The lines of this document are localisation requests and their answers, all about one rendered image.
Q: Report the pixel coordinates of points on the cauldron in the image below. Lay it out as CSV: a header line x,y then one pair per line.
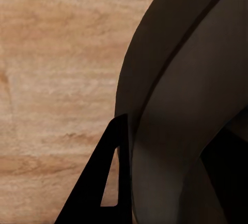
x,y
183,78

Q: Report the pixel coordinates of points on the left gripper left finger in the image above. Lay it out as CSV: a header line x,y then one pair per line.
x,y
83,203

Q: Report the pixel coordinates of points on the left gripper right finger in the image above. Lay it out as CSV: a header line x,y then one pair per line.
x,y
225,159

